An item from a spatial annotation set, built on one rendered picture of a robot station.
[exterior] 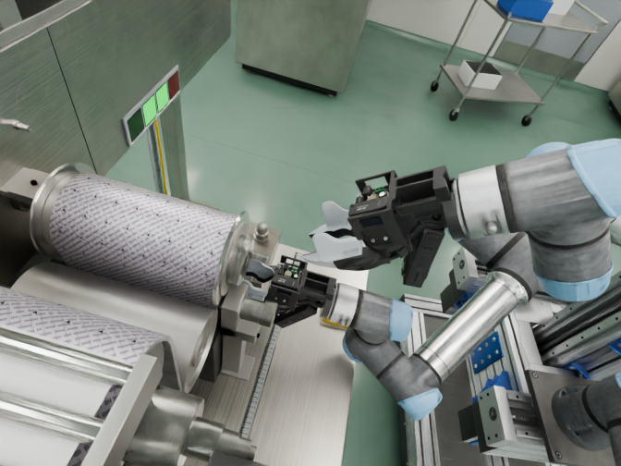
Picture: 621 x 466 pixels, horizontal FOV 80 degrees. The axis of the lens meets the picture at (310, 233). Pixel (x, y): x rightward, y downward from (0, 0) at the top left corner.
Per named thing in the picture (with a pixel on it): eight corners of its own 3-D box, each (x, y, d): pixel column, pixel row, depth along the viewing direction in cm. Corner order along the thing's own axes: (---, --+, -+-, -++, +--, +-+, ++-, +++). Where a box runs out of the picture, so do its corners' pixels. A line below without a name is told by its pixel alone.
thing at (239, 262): (243, 254, 51) (257, 229, 58) (229, 251, 51) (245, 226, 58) (235, 296, 55) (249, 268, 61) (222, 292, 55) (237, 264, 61)
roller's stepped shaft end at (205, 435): (248, 476, 34) (250, 472, 31) (184, 458, 34) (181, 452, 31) (259, 438, 36) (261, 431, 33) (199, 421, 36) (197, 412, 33)
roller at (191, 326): (188, 404, 55) (181, 377, 46) (21, 355, 55) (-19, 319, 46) (217, 330, 63) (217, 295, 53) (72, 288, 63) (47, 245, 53)
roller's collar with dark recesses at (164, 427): (178, 480, 34) (171, 472, 29) (115, 461, 34) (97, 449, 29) (206, 408, 38) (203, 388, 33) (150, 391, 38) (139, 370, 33)
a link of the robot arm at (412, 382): (550, 279, 90) (409, 425, 75) (512, 248, 94) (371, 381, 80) (579, 259, 79) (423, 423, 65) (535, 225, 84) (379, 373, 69)
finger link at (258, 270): (235, 239, 71) (278, 259, 71) (234, 257, 76) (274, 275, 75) (226, 251, 69) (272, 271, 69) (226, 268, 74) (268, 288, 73)
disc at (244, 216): (215, 323, 57) (214, 271, 46) (213, 322, 57) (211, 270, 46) (247, 250, 67) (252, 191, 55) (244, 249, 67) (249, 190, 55)
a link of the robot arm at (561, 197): (647, 236, 35) (651, 164, 30) (515, 254, 40) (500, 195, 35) (619, 184, 40) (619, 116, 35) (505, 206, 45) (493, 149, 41)
